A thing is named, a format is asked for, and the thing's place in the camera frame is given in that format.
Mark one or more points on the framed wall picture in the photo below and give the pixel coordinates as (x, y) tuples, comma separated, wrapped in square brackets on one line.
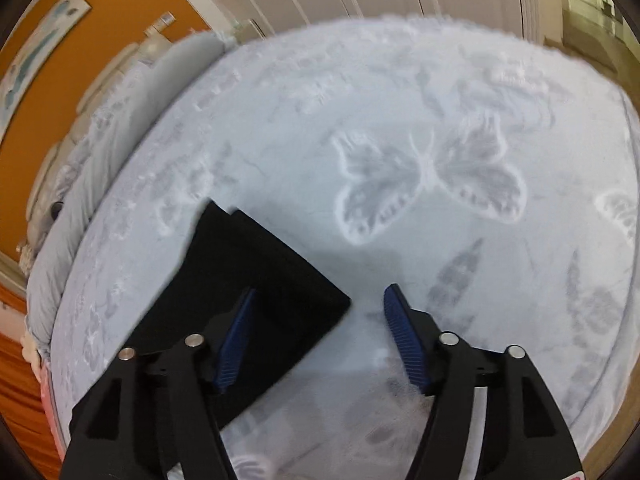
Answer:
[(40, 45)]

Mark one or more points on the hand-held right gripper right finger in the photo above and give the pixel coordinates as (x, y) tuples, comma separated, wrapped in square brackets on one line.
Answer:
[(400, 330)]

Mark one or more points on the white wall switch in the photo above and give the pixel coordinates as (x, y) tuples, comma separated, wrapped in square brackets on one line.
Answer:
[(162, 22)]

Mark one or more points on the beige padded headboard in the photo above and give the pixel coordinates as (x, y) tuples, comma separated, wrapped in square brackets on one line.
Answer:
[(107, 72)]

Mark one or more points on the pink bed sheet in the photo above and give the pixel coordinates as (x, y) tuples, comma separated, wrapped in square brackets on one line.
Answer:
[(50, 400)]

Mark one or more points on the orange curtain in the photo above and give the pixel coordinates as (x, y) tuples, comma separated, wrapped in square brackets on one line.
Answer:
[(20, 360)]

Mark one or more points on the dark grey round object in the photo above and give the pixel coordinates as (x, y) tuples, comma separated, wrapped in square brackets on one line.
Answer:
[(57, 211)]

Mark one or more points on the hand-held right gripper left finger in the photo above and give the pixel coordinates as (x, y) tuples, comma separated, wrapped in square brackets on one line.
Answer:
[(235, 345)]

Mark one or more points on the light blue butterfly blanket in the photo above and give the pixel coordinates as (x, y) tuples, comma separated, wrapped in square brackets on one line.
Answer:
[(400, 110)]

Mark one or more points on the cream plush toy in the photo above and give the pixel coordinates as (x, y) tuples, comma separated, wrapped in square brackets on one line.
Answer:
[(30, 352)]

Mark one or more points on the black pants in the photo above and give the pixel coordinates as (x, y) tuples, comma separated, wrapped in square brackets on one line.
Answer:
[(260, 270)]

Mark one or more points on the grey rolled duvet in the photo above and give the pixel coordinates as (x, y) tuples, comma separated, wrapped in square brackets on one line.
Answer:
[(75, 220)]

